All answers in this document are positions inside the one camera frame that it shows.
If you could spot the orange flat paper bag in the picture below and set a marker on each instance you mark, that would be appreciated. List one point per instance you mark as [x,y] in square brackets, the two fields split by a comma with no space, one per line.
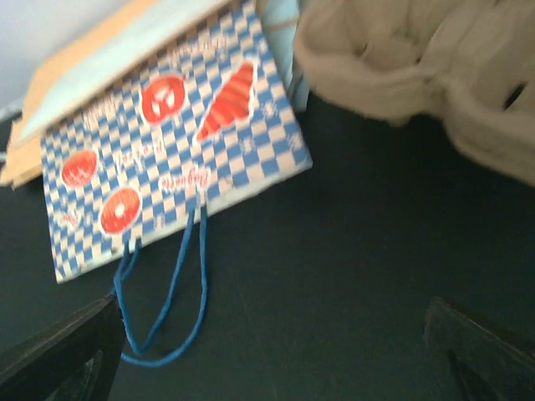
[67,80]

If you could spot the blue checkered paper bag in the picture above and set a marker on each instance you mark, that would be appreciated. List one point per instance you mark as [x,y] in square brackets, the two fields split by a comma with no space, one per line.
[200,126]

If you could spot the grey pulp cup carrier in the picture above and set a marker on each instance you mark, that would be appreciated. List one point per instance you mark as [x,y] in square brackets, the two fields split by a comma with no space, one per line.
[469,64]

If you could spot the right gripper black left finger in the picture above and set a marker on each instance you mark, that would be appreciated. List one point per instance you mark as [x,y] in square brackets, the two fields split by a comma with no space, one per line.
[76,358]

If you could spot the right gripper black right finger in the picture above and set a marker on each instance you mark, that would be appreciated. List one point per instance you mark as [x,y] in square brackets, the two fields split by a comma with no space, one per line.
[473,358]

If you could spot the light blue flat paper bag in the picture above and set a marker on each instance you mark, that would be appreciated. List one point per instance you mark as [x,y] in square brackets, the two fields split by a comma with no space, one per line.
[168,19]

